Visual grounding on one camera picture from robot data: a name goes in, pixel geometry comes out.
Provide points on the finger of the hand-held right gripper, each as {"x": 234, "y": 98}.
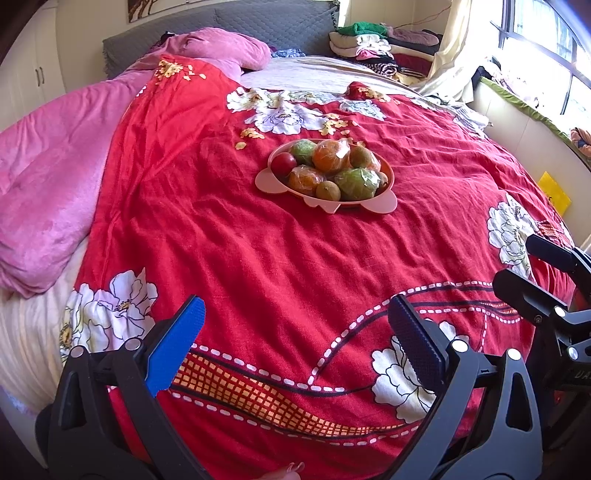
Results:
{"x": 554, "y": 251}
{"x": 526, "y": 295}

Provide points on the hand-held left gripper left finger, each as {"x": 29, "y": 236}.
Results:
{"x": 175, "y": 346}

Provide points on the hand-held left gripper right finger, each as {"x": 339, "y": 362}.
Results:
{"x": 415, "y": 350}

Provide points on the brown kiwi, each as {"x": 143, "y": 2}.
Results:
{"x": 361, "y": 157}
{"x": 383, "y": 180}
{"x": 328, "y": 191}

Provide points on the plastic-wrapped green apple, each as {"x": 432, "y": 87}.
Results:
{"x": 302, "y": 151}
{"x": 358, "y": 184}

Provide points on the pink plastic bowl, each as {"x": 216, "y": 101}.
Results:
{"x": 268, "y": 182}

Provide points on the plastic-wrapped orange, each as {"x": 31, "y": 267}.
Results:
{"x": 375, "y": 164}
{"x": 330, "y": 157}
{"x": 304, "y": 181}

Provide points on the red plum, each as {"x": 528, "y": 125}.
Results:
{"x": 283, "y": 163}

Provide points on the person's left hand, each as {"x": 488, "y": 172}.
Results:
{"x": 279, "y": 474}

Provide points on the yellow bag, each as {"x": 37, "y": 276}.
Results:
{"x": 554, "y": 191}

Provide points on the red floral blanket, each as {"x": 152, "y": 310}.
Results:
{"x": 277, "y": 258}

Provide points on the green trimmed window seat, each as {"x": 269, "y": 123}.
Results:
{"x": 512, "y": 120}

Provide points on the white bed sheet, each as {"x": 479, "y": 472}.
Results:
{"x": 27, "y": 332}

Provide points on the white crumpled garment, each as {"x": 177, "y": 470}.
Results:
{"x": 466, "y": 117}

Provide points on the dark garment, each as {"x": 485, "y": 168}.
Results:
{"x": 485, "y": 74}

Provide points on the window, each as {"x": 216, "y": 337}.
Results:
{"x": 540, "y": 60}

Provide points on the pink fleece blanket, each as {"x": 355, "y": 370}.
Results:
{"x": 46, "y": 184}

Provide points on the cream curtain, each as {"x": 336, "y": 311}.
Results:
{"x": 455, "y": 46}

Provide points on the pile of folded clothes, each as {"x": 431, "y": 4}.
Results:
{"x": 364, "y": 44}

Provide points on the cream wardrobe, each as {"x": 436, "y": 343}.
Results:
{"x": 27, "y": 83}

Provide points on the beige blanket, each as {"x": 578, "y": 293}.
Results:
{"x": 304, "y": 69}

